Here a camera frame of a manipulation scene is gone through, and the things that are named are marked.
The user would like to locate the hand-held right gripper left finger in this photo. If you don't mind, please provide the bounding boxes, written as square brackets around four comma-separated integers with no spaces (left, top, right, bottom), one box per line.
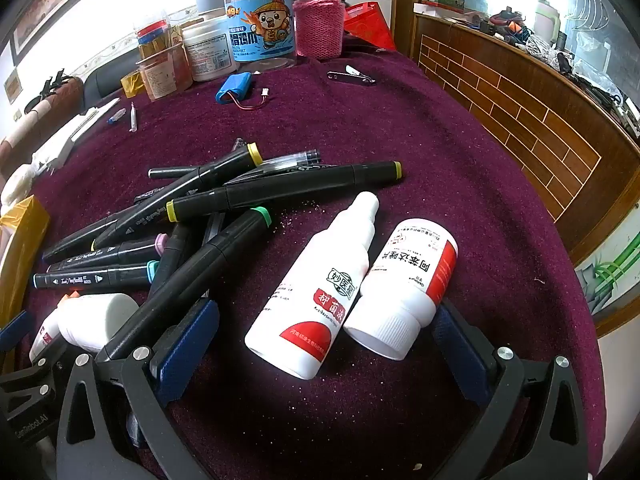
[55,299,222,480]

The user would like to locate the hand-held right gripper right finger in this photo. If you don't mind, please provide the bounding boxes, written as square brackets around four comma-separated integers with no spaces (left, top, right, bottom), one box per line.
[431,299,590,480]

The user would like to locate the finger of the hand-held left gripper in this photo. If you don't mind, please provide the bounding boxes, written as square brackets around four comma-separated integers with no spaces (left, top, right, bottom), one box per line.
[0,342,76,421]
[0,310,31,358]

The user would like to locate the white bottle green label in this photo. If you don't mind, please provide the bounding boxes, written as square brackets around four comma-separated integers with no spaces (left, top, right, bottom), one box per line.
[57,292,141,353]

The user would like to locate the black marker green cap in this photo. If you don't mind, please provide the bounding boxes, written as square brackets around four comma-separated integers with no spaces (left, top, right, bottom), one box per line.
[95,206,273,363]

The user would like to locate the white tray yellow taped rim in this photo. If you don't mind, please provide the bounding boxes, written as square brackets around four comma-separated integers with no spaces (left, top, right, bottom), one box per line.
[0,195,52,328]

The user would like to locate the white pill bottle red label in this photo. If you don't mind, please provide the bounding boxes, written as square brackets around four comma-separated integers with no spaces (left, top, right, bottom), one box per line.
[343,218,459,361]

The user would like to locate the black marker light blue cap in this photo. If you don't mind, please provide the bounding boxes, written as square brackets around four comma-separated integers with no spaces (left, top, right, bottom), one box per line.
[33,260,161,291]

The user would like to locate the plain black marker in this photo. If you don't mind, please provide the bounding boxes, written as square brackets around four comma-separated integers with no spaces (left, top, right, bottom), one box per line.
[42,187,171,265]

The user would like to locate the black marker lilac cap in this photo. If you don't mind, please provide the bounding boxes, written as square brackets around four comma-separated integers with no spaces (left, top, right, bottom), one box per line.
[46,232,168,273]

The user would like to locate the white spray bottle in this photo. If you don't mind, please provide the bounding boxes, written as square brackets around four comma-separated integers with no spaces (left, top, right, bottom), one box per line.
[244,191,381,380]

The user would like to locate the slim black pen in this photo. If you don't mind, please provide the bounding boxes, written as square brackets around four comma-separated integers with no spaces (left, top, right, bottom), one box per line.
[148,165,211,181]

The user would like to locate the black marker yellow cap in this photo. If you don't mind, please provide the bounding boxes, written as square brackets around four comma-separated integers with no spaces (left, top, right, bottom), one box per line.
[92,142,264,251]

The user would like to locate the black marker olive caps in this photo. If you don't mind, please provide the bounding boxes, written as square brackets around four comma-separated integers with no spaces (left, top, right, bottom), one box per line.
[166,160,403,223]

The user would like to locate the clear gel pen black cap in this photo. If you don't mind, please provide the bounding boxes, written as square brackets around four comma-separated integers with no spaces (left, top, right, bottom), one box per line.
[235,147,322,178]

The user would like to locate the bamboo painted panel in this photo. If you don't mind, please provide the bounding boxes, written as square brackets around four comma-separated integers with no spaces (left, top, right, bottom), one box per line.
[575,232,640,321]

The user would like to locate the maroon tablecloth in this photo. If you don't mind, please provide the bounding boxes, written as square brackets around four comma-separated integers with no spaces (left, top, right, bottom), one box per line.
[25,45,608,480]

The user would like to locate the white papers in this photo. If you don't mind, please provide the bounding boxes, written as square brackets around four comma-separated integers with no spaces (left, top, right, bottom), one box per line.
[31,99,121,171]

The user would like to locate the brown sofa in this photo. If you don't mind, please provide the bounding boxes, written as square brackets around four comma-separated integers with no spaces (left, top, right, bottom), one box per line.
[0,75,86,171]

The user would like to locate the wooden brick pattern counter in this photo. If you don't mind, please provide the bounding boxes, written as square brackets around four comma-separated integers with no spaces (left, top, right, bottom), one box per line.
[410,10,640,281]

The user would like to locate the small black object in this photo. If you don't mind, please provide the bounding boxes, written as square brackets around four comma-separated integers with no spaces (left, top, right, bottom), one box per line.
[37,69,68,95]

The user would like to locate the black leather sofa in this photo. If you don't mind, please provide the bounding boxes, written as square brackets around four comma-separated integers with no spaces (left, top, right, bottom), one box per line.
[82,62,141,103]

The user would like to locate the white plastic jar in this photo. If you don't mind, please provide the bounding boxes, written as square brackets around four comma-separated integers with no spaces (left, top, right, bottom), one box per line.
[181,19,240,82]

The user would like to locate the metal nail clipper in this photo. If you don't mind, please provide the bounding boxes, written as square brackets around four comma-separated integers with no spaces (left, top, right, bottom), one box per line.
[327,64,377,87]

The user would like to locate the jar with coloured lids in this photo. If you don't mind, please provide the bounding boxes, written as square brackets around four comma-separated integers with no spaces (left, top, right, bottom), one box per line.
[134,19,173,61]

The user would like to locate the clear jar blue cartoon label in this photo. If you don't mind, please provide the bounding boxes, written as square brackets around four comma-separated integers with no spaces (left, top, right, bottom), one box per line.
[222,0,297,70]

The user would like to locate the red bag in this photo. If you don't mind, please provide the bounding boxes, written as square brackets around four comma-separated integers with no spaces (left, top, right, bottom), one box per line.
[344,2,397,51]

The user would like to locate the pink thermos knitted sleeve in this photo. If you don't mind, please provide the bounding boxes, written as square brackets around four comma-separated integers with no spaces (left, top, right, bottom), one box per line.
[292,0,346,58]

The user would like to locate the grey lidded container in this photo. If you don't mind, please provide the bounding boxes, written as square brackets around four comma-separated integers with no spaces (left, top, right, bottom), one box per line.
[195,0,226,21]

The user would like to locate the white green jug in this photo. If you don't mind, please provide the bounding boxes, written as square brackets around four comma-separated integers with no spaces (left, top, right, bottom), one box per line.
[532,0,558,36]

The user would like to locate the yellow wall plaque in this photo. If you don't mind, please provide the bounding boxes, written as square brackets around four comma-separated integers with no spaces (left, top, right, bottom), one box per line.
[2,67,23,106]

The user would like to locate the blue battery pack with wires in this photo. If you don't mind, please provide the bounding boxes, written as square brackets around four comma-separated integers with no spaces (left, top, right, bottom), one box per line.
[215,72,271,113]

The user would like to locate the pile of cables and tools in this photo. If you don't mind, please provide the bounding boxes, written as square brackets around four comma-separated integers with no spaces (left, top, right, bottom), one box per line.
[475,5,640,136]

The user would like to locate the framed wall picture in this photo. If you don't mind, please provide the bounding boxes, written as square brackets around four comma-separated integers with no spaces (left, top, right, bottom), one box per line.
[10,0,131,66]

